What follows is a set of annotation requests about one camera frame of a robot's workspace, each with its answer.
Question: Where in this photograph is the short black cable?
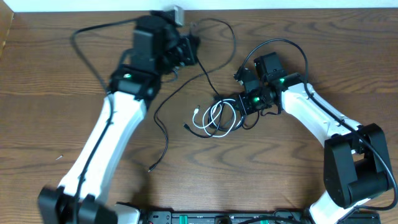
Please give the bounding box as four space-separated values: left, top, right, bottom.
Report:
182 57 261 139

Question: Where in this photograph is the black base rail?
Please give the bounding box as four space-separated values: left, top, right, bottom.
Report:
136 208 382 224

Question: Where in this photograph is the long black cable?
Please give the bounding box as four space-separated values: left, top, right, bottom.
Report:
147 17 237 172

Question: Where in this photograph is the white usb cable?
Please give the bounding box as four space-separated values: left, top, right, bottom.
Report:
191 98 244 138

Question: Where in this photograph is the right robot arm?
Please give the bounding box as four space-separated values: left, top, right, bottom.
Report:
234 53 397 223

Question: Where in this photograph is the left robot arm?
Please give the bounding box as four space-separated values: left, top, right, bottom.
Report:
38 9 200 223

